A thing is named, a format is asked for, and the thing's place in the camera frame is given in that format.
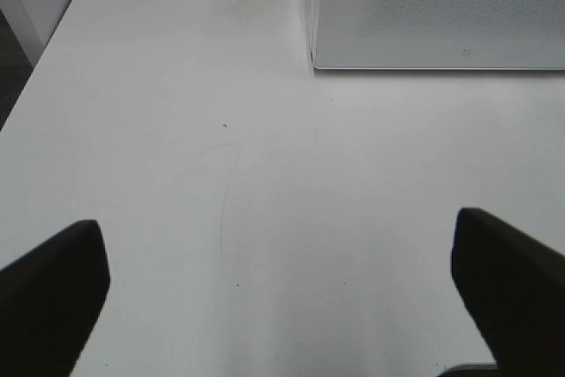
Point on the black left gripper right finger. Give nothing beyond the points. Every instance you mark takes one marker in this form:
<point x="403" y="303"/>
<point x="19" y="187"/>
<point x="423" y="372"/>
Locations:
<point x="513" y="288"/>

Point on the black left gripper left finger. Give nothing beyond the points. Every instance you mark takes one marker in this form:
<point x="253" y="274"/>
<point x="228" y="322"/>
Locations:
<point x="51" y="299"/>

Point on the white microwave door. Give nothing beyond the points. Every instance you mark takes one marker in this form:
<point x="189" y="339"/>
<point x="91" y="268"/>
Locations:
<point x="437" y="34"/>

